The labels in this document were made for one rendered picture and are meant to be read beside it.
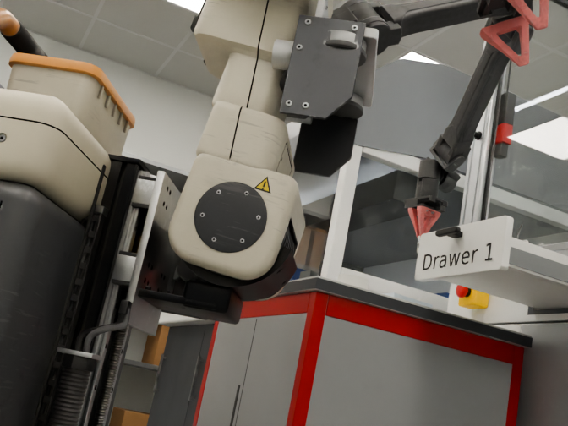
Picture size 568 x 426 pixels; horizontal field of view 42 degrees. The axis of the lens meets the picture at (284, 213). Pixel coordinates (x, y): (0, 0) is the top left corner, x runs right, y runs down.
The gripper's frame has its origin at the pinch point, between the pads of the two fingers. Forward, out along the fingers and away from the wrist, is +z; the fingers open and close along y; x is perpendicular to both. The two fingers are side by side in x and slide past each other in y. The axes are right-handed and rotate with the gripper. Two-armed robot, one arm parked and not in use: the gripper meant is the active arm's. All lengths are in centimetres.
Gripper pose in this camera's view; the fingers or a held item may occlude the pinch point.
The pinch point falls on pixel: (421, 234)
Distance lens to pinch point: 192.9
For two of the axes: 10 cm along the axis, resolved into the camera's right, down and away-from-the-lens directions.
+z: -1.7, 9.6, -2.2
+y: -5.4, 1.0, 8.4
